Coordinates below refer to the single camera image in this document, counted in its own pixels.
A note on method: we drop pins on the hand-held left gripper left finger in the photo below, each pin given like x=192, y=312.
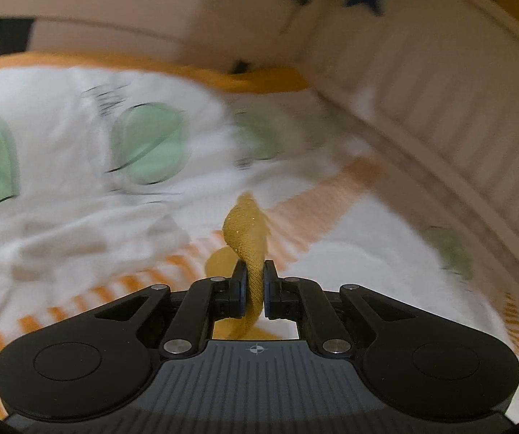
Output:
x=240, y=290

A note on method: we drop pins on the mustard yellow knit sweater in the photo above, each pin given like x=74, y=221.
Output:
x=246, y=239

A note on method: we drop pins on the white leaf-print bedsheet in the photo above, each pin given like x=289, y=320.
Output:
x=83, y=199

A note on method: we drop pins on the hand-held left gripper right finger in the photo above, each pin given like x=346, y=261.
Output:
x=269, y=291

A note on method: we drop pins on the light wooden bed frame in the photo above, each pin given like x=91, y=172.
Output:
x=444, y=99

